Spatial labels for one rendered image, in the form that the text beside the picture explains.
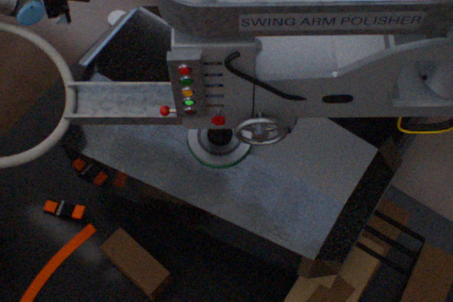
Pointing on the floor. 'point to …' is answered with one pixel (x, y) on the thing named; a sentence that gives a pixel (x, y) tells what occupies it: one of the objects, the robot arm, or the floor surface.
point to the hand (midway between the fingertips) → (69, 21)
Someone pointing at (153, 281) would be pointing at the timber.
